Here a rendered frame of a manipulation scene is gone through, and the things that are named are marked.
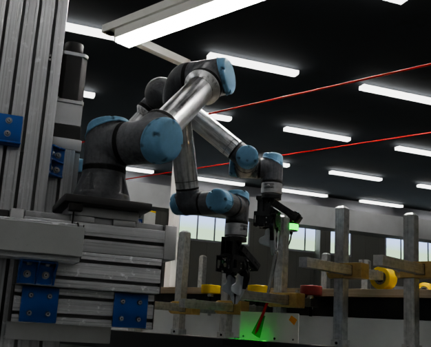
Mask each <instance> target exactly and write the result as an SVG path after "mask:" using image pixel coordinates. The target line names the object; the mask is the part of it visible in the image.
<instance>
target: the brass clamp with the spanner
mask: <svg viewBox="0 0 431 347"><path fill-rule="evenodd" d="M272 294H278V295H288V304H274V303H269V304H268V306H269V307H284V308H304V307H305V294H303V293H272Z"/></svg>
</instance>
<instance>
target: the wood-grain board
mask: <svg viewBox="0 0 431 347"><path fill-rule="evenodd" d="M175 289H176V287H161V289H160V293H163V294H175ZM295 290H300V288H288V289H287V293H295ZM187 294H201V295H207V294H205V293H201V287H187ZM315 297H334V289H333V288H323V289H322V296H315ZM348 297H384V298H403V289H356V288H349V289H348ZM419 298H421V299H431V289H419Z"/></svg>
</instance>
